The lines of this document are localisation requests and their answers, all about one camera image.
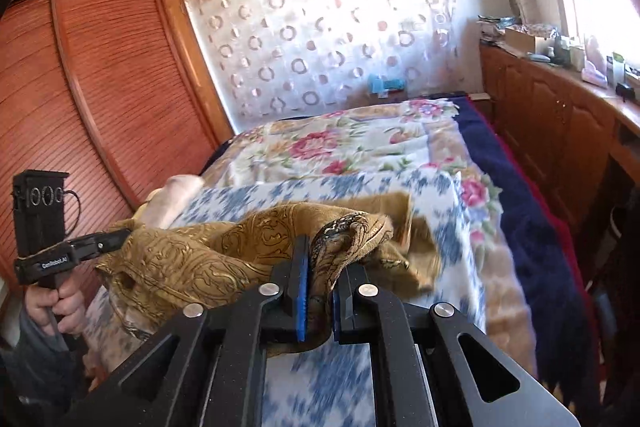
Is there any pale pink bag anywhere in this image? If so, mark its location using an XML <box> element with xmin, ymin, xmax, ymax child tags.
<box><xmin>581</xmin><ymin>36</ymin><xmax>610</xmax><ymax>86</ymax></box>

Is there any blue and white patterned cloth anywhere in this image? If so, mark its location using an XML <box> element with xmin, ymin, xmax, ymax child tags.
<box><xmin>82</xmin><ymin>170</ymin><xmax>488</xmax><ymax>427</ymax></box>

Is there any wooden window cabinet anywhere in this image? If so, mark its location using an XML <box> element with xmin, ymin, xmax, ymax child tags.
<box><xmin>479</xmin><ymin>42</ymin><xmax>640</xmax><ymax>258</ymax></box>

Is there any teal box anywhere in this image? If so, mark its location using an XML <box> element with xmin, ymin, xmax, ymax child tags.
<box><xmin>367</xmin><ymin>74</ymin><xmax>405</xmax><ymax>96</ymax></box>

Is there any cardboard box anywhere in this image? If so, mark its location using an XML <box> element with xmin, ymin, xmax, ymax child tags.
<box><xmin>504</xmin><ymin>26</ymin><xmax>556</xmax><ymax>54</ymax></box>

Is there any mustard sunflower print shirt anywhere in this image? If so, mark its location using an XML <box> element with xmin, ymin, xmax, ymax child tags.
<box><xmin>95</xmin><ymin>192</ymin><xmax>443</xmax><ymax>355</ymax></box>

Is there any white circle pattern curtain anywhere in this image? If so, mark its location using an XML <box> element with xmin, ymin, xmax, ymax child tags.
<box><xmin>186</xmin><ymin>0</ymin><xmax>461</xmax><ymax>120</ymax></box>

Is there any navy blanket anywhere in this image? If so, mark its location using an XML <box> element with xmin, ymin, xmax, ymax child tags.
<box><xmin>452</xmin><ymin>96</ymin><xmax>601</xmax><ymax>408</ymax></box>

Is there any person's left forearm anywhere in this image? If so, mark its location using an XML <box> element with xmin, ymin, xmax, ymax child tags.
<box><xmin>0</xmin><ymin>312</ymin><xmax>96</xmax><ymax>427</ymax></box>

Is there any floral bedsheet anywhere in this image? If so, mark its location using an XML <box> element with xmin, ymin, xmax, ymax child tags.
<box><xmin>202</xmin><ymin>97</ymin><xmax>538</xmax><ymax>358</ymax></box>

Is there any pale pink pillow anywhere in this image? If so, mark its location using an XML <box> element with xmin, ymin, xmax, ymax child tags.
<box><xmin>135</xmin><ymin>174</ymin><xmax>205</xmax><ymax>228</ymax></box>

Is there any person's left hand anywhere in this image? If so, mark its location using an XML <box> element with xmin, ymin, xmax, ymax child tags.
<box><xmin>24</xmin><ymin>274</ymin><xmax>88</xmax><ymax>336</ymax></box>

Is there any red-brown slatted wardrobe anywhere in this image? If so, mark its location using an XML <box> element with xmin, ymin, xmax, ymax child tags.
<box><xmin>0</xmin><ymin>0</ymin><xmax>233</xmax><ymax>308</ymax></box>

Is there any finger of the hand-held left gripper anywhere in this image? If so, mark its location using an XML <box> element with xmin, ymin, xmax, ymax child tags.
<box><xmin>70</xmin><ymin>228</ymin><xmax>132</xmax><ymax>259</ymax></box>

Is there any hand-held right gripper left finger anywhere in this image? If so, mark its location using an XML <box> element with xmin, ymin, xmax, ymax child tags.
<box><xmin>65</xmin><ymin>234</ymin><xmax>313</xmax><ymax>427</ymax></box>

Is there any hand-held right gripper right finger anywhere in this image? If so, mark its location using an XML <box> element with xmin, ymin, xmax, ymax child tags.
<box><xmin>330</xmin><ymin>264</ymin><xmax>581</xmax><ymax>427</ymax></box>

